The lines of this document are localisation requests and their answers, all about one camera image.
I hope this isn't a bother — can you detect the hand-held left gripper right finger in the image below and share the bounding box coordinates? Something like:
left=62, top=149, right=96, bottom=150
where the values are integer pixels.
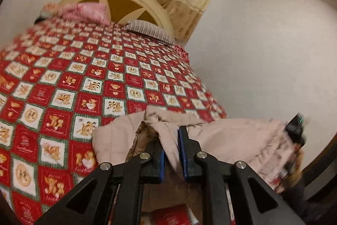
left=178, top=125, right=306, bottom=225

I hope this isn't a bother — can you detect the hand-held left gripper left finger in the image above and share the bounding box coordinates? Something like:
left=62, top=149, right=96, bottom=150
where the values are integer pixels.
left=34, top=139, right=166, bottom=225

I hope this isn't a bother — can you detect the beige puffer jacket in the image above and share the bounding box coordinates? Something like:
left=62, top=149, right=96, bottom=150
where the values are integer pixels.
left=92, top=105, right=301, bottom=215

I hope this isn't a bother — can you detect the red bear print bedspread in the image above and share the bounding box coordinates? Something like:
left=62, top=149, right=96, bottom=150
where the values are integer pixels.
left=0, top=15, right=228, bottom=225

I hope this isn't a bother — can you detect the striped pillow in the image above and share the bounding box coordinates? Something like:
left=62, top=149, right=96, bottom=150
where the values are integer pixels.
left=126, top=20, right=175, bottom=45

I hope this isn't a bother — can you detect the pink blanket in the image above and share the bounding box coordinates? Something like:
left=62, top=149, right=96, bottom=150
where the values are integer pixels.
left=58, top=2, right=110, bottom=25

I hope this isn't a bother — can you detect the floral pillow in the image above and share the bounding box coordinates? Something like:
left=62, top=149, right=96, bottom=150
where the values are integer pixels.
left=39, top=3, right=60, bottom=17

